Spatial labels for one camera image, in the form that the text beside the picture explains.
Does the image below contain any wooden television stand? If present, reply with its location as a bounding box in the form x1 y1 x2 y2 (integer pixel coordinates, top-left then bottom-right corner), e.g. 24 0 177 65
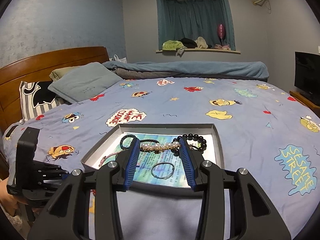
289 90 320 117

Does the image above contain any green cloth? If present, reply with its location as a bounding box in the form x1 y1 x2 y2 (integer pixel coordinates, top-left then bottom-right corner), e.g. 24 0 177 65
162 40 187 51

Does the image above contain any wooden windowsill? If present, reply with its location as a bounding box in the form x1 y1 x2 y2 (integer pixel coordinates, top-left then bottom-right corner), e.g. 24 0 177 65
156 49 241 54

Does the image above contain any large black bead bracelet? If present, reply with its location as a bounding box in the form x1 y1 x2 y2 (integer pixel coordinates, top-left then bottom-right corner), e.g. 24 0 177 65
175 134 208 154

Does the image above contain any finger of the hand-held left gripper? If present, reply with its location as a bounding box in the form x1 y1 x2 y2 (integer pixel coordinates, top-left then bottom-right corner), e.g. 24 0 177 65
34 161 69 178
34 176 63 193

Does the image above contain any air conditioner hose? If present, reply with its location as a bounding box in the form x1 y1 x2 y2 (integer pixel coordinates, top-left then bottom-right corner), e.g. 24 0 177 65
252 0 273 14

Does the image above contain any printed paper sheet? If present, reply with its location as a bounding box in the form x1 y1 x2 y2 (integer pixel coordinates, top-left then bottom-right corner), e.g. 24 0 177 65
89 130 213 188

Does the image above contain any grey shallow tray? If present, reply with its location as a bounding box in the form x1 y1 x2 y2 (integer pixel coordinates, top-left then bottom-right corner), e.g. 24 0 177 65
80 123 225 189

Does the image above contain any pink cord bracelet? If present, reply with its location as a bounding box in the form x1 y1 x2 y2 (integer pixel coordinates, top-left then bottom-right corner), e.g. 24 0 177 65
99 151 125 169

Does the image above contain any black cloth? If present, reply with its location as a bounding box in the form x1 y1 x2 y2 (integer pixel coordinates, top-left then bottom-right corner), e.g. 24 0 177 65
180 37 198 48

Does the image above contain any olive pillow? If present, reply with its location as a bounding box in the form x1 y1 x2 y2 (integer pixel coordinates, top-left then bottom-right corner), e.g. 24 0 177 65
49 66 80 82

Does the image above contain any black television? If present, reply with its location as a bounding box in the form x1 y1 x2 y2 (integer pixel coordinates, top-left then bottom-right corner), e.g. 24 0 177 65
294 51 320 102

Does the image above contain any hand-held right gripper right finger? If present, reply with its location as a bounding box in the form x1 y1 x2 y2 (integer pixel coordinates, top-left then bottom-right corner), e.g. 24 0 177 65
178 137 292 240

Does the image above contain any blue blanket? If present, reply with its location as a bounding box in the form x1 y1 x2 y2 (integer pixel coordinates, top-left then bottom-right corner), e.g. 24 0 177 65
102 61 269 79

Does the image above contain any blue cord bracelet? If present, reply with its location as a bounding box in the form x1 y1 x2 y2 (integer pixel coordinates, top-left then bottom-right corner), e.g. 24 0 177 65
151 162 175 180

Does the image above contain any pearl and gold bracelet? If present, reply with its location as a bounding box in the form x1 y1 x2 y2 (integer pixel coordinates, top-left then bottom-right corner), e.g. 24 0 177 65
139 140 181 155

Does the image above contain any person's left hand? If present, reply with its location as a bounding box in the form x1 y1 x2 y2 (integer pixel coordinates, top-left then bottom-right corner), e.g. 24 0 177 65
0 180 19 217

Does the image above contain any beige cloth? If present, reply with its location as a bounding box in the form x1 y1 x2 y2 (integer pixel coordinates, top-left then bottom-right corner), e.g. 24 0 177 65
195 37 208 49

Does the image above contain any grey-blue pillow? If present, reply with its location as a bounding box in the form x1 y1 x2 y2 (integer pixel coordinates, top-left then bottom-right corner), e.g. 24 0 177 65
47 62 124 104

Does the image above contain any striped pillow with black print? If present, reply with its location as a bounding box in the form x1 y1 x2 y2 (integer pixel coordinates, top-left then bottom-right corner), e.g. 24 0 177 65
19 81 67 124

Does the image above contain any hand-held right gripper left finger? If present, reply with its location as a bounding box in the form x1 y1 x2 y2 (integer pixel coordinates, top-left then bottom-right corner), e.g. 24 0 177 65
27 139 140 240

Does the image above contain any blue bead bracelet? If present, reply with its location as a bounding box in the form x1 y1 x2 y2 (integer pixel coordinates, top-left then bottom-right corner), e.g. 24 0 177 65
119 134 139 151

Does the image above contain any wooden headboard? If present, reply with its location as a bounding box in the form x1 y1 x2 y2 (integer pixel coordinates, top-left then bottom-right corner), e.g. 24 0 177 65
0 46 110 130

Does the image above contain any pink balloon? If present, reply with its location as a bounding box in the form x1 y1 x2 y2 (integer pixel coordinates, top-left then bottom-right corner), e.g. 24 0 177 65
217 24 226 45

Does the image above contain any grey blanket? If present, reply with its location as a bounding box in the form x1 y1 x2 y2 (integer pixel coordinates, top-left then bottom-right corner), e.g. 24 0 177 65
114 67 265 80

